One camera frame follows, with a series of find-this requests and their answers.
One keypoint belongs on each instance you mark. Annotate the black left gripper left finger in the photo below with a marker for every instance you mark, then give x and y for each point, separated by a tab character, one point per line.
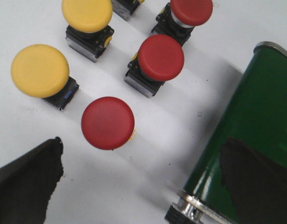
27	183

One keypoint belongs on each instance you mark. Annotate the green conveyor belt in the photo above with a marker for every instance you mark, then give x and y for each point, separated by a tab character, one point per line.
256	115

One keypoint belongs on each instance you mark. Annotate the conveyor end roller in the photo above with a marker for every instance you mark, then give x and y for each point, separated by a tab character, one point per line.
189	210

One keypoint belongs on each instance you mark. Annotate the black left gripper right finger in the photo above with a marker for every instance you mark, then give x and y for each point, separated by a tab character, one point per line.
257	184

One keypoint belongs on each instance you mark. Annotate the push button contact block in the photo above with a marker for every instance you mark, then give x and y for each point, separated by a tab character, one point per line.
125	8

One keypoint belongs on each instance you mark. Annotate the red mushroom push button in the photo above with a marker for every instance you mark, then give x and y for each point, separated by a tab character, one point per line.
108	123
159	59
179	18

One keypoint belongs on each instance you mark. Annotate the yellow mushroom push button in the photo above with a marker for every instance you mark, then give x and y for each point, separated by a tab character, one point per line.
42	71
88	31

